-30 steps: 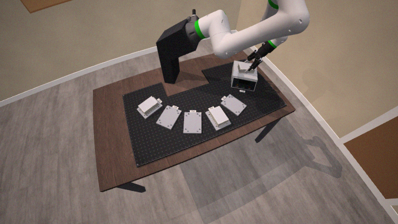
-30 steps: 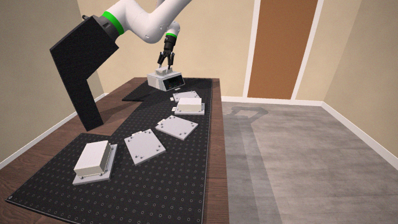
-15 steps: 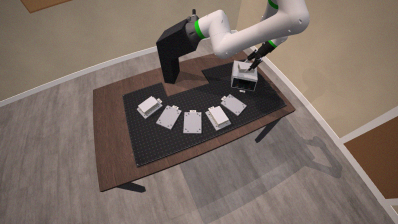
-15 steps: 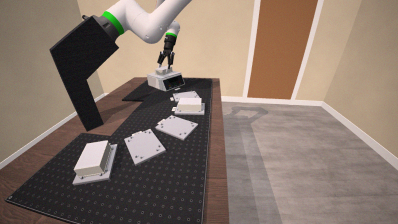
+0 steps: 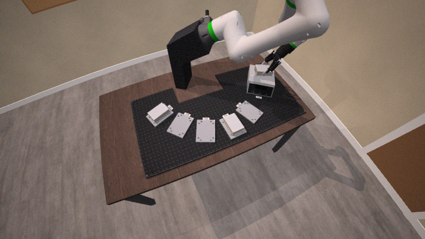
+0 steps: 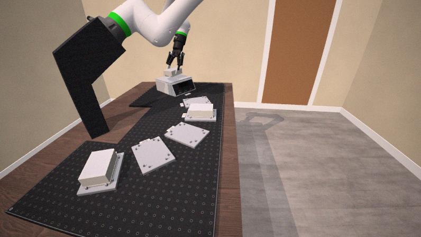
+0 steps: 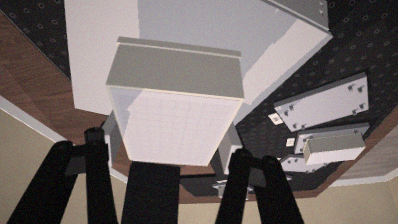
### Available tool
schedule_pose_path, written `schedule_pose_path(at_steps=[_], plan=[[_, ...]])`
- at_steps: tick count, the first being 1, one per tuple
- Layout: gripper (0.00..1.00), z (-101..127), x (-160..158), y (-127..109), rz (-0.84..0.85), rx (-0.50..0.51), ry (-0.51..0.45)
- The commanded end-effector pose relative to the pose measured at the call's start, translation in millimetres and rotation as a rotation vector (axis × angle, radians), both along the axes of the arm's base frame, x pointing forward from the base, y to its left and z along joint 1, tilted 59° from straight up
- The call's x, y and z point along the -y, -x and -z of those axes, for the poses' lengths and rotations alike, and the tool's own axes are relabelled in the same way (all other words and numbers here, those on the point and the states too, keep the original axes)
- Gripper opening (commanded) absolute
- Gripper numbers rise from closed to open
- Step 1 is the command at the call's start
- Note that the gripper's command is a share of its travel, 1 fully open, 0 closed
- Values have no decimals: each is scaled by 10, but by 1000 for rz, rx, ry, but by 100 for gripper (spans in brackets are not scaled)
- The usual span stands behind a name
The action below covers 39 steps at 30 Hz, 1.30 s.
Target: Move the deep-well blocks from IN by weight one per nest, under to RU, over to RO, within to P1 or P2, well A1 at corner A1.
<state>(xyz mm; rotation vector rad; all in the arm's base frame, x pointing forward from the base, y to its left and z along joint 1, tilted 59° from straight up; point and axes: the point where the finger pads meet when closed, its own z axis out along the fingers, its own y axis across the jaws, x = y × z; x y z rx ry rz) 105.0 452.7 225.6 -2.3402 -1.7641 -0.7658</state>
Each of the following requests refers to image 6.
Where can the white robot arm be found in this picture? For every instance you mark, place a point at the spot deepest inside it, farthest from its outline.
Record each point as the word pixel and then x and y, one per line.
pixel 135 16

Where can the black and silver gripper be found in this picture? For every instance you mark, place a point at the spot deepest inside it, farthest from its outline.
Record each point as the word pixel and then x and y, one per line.
pixel 177 52

